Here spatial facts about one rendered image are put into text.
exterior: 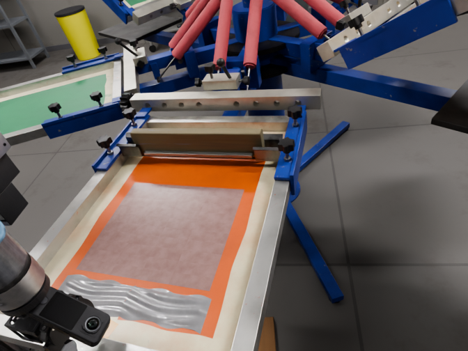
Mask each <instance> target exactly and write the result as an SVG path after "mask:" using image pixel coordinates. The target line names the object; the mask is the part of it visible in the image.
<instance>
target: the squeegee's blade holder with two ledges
mask: <svg viewBox="0 0 468 351"><path fill-rule="evenodd" d="M144 155H156V156H182V157H231V158H252V157H253V153H226V152H195V151H165V150H145V151H144Z"/></svg>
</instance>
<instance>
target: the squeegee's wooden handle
mask: <svg viewBox="0 0 468 351"><path fill-rule="evenodd" d="M130 136H131V137H132V140H133V142H134V144H137V145H139V146H140V148H141V151H142V152H143V153H144V151H145V150H165V151H195V152H226V153H253V155H255V154H254V150H253V147H265V142H264V136H263V130H262V129H251V128H134V129H133V130H132V131H131V133H130Z"/></svg>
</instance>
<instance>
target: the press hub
mask: <svg viewBox="0 0 468 351"><path fill-rule="evenodd" d="M249 4H250V0H242V2H239V3H237V4H235V5H234V6H233V9H232V18H233V26H234V31H235V34H231V33H229V39H233V38H235V39H236V40H237V41H239V42H237V43H234V44H232V45H228V51H227V56H238V55H239V53H240V52H241V50H242V48H243V47H244V45H245V43H246V36H247V24H248V17H249ZM289 23H292V22H287V21H282V20H277V18H276V4H275V3H274V2H273V1H272V0H263V7H262V14H261V21H260V35H259V42H258V55H259V63H261V68H260V74H261V79H262V83H261V85H260V88H257V89H256V90H268V89H283V85H282V76H281V75H282V74H283V73H285V72H287V71H288V69H287V67H283V66H280V65H275V64H271V63H270V59H271V58H273V57H275V56H276V55H277V54H276V53H274V52H277V51H280V50H282V49H285V48H286V44H285V43H283V42H276V41H271V40H268V39H269V38H272V37H273V36H275V35H280V36H289V37H294V38H299V35H300V30H299V27H298V26H296V27H293V28H291V29H286V30H283V31H278V26H281V25H284V24H289ZM247 111H248V115H249V116H285V110H247ZM299 193H300V184H299V182H298V181H297V187H296V191H295V195H291V190H290V196H289V200H290V202H291V203H292V202H293V201H294V200H295V199H296V198H297V197H298V196H299Z"/></svg>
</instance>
